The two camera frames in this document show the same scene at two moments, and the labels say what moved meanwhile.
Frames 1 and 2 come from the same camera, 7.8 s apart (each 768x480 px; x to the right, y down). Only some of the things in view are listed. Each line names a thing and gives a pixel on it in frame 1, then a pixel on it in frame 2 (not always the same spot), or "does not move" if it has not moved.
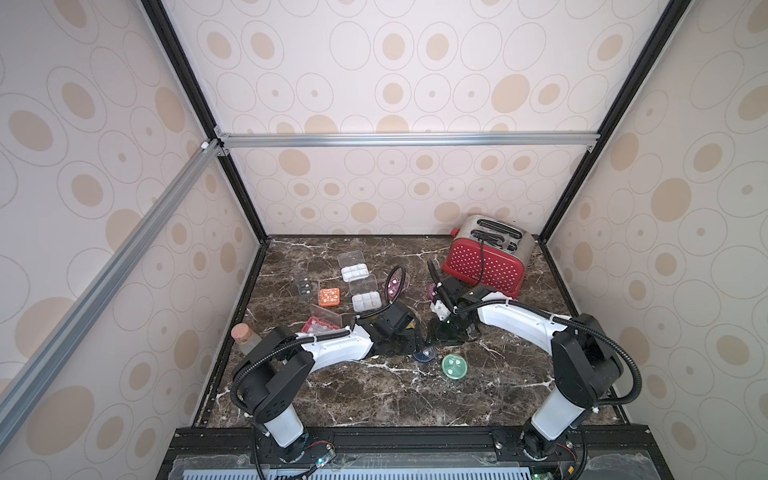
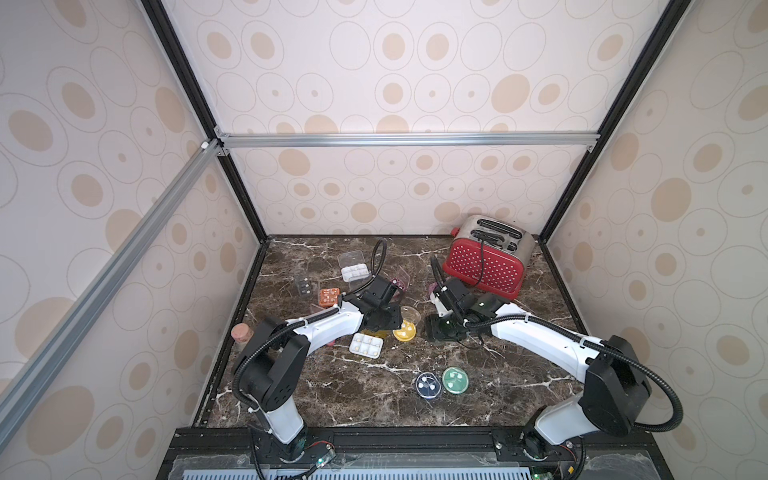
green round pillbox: x=454 y=366 -> x=455 y=380
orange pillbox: x=329 y=297 does not move
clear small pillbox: x=305 y=287 does not move
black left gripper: x=412 y=344 -> x=396 y=319
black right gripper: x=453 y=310 does not move
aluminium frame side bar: x=15 y=404 does not move
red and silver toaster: x=491 y=251 does not move
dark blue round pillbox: x=427 y=354 -> x=428 y=385
